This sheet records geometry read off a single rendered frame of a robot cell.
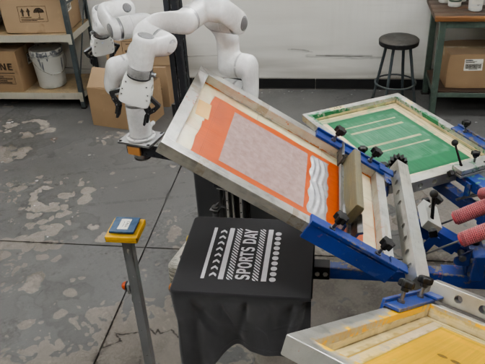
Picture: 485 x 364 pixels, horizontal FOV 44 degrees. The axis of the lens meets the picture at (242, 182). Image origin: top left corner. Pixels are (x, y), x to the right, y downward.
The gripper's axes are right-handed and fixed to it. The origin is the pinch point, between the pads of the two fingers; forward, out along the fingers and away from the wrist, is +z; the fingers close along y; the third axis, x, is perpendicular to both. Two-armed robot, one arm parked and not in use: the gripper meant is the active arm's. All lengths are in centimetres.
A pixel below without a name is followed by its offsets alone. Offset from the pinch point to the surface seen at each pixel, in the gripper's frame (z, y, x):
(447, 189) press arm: 21, -126, -53
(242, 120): -3.0, -34.8, -13.8
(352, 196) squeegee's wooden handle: -1, -75, 11
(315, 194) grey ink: 5, -64, 7
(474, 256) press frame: 10, -121, 7
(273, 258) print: 38, -59, 3
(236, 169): -2.3, -37.4, 16.7
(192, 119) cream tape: -7.1, -19.6, 2.9
